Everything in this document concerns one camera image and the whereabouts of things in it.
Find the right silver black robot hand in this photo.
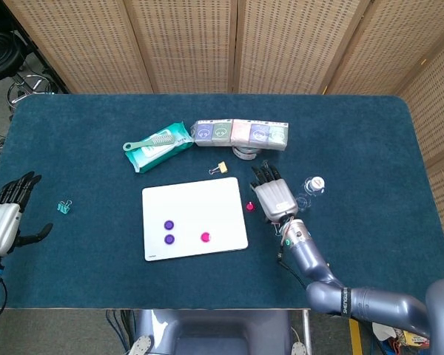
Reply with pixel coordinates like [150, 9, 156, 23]
[249, 162, 300, 223]

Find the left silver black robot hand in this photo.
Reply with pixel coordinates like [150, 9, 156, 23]
[0, 171, 55, 257]

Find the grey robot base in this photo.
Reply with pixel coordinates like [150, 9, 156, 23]
[127, 309, 308, 355]

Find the white rectangular board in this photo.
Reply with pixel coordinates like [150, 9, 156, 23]
[141, 176, 249, 263]

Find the clear plastic water bottle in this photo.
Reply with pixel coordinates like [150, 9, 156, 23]
[295, 176, 326, 212]

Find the small yellow binder clip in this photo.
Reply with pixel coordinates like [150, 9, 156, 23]
[208, 160, 229, 176]

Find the multicolour tissue packet bundle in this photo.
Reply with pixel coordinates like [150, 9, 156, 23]
[190, 118, 290, 152]

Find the blue table mat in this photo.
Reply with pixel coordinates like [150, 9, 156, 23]
[0, 93, 444, 311]

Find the pale green brush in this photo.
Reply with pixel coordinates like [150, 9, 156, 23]
[122, 132, 175, 152]

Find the green wet wipes pack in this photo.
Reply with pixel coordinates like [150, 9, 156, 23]
[124, 121, 195, 174]

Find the chrome stool base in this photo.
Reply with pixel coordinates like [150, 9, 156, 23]
[6, 72, 60, 112]

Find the woven folding screen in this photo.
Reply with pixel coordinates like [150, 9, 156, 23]
[1, 0, 444, 269]

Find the yellow printed package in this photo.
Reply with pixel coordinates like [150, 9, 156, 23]
[391, 330, 430, 348]

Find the black cable bundle under table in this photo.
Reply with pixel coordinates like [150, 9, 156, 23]
[105, 309, 134, 352]

